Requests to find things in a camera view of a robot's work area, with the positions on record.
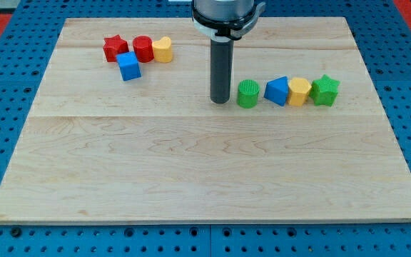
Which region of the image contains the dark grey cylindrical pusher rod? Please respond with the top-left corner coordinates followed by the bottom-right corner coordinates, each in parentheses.
top-left (210, 40), bottom-right (233, 104)

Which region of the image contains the blue triangle block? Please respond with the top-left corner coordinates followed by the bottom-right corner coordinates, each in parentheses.
top-left (264, 76), bottom-right (288, 106)

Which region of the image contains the green cylinder block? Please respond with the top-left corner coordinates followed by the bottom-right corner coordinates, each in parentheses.
top-left (237, 79), bottom-right (260, 109)

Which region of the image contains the yellow heart block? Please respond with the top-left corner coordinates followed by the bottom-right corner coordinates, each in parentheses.
top-left (152, 36), bottom-right (173, 63)

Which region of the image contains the red cylinder block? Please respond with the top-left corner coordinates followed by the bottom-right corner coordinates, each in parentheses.
top-left (132, 35), bottom-right (154, 63)

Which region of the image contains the yellow hexagon block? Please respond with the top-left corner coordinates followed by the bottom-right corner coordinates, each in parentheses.
top-left (287, 77), bottom-right (312, 106)

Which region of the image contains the blue cube block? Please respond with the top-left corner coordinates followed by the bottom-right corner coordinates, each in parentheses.
top-left (116, 51), bottom-right (141, 81)

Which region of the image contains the red star block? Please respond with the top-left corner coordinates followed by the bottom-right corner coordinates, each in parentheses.
top-left (103, 34), bottom-right (129, 62)

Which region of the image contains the green star block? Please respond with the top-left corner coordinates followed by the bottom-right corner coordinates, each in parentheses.
top-left (309, 74), bottom-right (340, 107)

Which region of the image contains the light wooden board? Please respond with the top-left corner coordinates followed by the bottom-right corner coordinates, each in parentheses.
top-left (0, 17), bottom-right (411, 226)

